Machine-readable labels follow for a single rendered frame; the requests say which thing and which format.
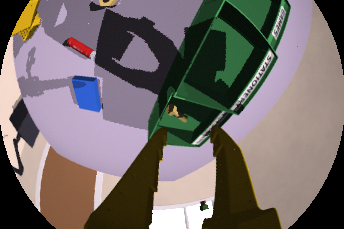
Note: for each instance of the red aaa battery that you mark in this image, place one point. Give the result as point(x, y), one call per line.
point(81, 48)

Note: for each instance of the green bin rack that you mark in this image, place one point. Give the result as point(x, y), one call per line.
point(222, 74)

